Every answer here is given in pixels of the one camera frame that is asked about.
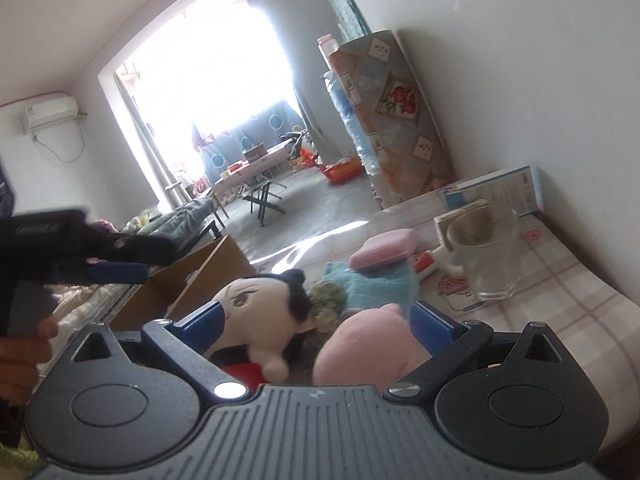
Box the cardboard box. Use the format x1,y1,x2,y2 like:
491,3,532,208
107,235,257,334

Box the blue circle-print hanging cloth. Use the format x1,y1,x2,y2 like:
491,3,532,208
201,101,307,182

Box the white air conditioner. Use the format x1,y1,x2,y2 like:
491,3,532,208
20,97,80,135

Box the glass mug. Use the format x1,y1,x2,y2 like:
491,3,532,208
444,207,524,302

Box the fridge with patterned cover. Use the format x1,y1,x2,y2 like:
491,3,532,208
330,30,457,207

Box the gold yellow box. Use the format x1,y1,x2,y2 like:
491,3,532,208
434,198,501,257

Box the pink plush toy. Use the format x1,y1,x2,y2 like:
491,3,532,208
312,302,433,395

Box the red orange floor items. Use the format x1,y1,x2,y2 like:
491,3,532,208
321,156,364,182

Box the pink fabric case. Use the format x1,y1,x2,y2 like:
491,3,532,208
349,228,425,271

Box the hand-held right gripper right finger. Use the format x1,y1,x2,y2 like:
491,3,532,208
384,301,566,404

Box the hanging clothes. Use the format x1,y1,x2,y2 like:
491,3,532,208
190,121,217,154

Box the black-haired plush doll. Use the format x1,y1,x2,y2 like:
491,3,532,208
200,268,321,385

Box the light blue towel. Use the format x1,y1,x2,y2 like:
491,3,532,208
320,260,419,322

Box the small dark folding table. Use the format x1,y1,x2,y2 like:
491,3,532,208
243,180,289,224

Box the bicycle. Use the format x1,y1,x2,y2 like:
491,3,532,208
279,127,312,162

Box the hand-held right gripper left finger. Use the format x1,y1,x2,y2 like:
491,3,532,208
70,300,249,402

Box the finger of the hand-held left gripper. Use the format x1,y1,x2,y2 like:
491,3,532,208
85,232,177,265
60,260,150,287

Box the table with patterned cloth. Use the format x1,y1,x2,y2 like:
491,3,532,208
212,142,297,212

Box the pink white bottle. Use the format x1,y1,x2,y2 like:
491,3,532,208
317,35,341,69

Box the white quilt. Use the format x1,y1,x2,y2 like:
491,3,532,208
42,280,132,377

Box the grey sofa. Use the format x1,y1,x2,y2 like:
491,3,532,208
134,195,224,252

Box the person's left hand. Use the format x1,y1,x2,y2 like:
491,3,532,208
0,316,60,407

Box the blue and white box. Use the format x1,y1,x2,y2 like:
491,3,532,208
439,165,544,219

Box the teal curtain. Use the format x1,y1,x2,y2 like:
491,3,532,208
305,0,372,42

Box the air conditioner cable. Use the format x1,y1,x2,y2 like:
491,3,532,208
31,119,86,164

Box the green floral scrunchie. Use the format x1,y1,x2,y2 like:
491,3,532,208
306,280,349,334

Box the plastic wrapped blue roll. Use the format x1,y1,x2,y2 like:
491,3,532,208
321,71,382,177

